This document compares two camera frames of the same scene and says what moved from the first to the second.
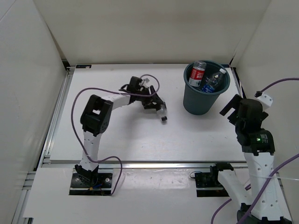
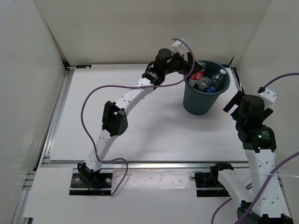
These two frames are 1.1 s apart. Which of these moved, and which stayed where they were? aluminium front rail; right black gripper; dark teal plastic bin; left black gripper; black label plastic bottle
Moved: left black gripper; black label plastic bottle
Stayed: right black gripper; aluminium front rail; dark teal plastic bin
